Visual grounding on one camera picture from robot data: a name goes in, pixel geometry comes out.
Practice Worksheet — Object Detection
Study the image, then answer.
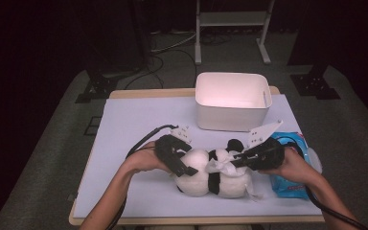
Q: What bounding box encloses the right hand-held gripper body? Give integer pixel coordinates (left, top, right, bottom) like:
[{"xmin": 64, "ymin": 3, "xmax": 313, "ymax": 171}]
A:
[{"xmin": 243, "ymin": 120, "xmax": 286, "ymax": 172}]

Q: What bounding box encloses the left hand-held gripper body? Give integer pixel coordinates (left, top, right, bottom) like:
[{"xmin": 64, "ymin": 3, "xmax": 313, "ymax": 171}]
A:
[{"xmin": 154, "ymin": 124, "xmax": 194, "ymax": 171}]

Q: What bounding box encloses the white wet wipe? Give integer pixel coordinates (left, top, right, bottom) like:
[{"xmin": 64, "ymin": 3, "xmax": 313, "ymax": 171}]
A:
[{"xmin": 205, "ymin": 148, "xmax": 265, "ymax": 201}]

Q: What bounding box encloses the panda plush toy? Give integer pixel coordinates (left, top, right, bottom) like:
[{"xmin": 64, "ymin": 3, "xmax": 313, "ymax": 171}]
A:
[{"xmin": 174, "ymin": 138, "xmax": 254, "ymax": 199}]

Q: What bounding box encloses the blue wet wipes pack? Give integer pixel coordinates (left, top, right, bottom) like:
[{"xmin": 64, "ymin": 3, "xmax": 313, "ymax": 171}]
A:
[{"xmin": 269, "ymin": 131, "xmax": 323, "ymax": 200}]

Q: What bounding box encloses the white storage box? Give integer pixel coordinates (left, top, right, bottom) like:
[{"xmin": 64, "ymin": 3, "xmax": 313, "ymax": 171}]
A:
[{"xmin": 195, "ymin": 71, "xmax": 273, "ymax": 132}]

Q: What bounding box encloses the person's left hand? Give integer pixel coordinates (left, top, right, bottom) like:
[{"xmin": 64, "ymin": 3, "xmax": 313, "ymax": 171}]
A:
[{"xmin": 123, "ymin": 141, "xmax": 174, "ymax": 176}]

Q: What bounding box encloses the person's right hand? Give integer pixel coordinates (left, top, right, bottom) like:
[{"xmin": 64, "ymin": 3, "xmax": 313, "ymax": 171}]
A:
[{"xmin": 258, "ymin": 147, "xmax": 318, "ymax": 187}]

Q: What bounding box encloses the dark floor socket plate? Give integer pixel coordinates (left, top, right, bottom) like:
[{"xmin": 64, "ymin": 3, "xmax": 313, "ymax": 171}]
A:
[{"xmin": 83, "ymin": 116, "xmax": 103, "ymax": 136}]

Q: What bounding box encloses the black stand base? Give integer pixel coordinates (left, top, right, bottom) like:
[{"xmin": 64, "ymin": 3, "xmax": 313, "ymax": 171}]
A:
[
  {"xmin": 75, "ymin": 68, "xmax": 119, "ymax": 104},
  {"xmin": 289, "ymin": 63, "xmax": 341, "ymax": 101}
]

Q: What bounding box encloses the white metal stand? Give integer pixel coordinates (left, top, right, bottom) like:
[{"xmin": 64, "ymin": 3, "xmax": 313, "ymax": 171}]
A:
[{"xmin": 194, "ymin": 0, "xmax": 276, "ymax": 66}]

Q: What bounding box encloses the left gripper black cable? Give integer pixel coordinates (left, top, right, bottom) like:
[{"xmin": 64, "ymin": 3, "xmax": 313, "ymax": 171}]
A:
[{"xmin": 106, "ymin": 124, "xmax": 180, "ymax": 230}]

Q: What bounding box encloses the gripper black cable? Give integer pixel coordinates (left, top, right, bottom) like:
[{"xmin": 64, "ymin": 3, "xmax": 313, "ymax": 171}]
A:
[
  {"xmin": 274, "ymin": 136, "xmax": 368, "ymax": 230},
  {"xmin": 106, "ymin": 124, "xmax": 180, "ymax": 230}
]

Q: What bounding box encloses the black floor cable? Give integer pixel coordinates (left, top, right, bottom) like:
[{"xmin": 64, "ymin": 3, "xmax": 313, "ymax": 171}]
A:
[{"xmin": 124, "ymin": 47, "xmax": 199, "ymax": 91}]

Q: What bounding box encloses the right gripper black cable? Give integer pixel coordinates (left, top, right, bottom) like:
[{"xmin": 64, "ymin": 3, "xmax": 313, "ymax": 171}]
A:
[{"xmin": 274, "ymin": 136, "xmax": 368, "ymax": 230}]

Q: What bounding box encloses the grey floor cable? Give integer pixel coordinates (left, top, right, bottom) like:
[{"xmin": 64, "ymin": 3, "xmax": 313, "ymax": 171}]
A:
[{"xmin": 149, "ymin": 30, "xmax": 198, "ymax": 55}]

